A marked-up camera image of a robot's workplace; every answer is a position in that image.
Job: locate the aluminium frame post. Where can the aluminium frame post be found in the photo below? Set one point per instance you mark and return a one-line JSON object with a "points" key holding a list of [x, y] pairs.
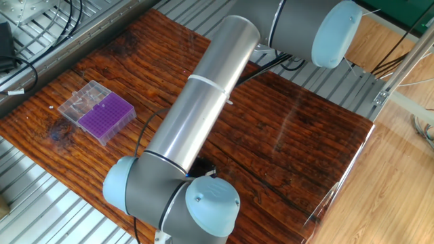
{"points": [[410, 59]]}

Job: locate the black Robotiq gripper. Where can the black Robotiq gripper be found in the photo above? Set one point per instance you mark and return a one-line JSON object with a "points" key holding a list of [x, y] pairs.
{"points": [[203, 167]]}

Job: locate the silver perforated metal plate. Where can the silver perforated metal plate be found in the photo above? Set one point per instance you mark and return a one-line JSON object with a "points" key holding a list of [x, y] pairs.
{"points": [[27, 10]]}

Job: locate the black power adapter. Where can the black power adapter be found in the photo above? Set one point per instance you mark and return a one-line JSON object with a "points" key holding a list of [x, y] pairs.
{"points": [[6, 44]]}

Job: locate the silver grey UR5 robot arm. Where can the silver grey UR5 robot arm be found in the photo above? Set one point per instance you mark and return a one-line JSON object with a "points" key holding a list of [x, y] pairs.
{"points": [[203, 101]]}

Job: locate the clear plastic box lid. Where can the clear plastic box lid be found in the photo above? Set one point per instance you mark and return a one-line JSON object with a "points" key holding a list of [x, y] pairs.
{"points": [[81, 101]]}

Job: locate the purple pipette tip holder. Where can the purple pipette tip holder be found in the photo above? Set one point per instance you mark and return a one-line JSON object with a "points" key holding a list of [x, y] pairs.
{"points": [[106, 115]]}

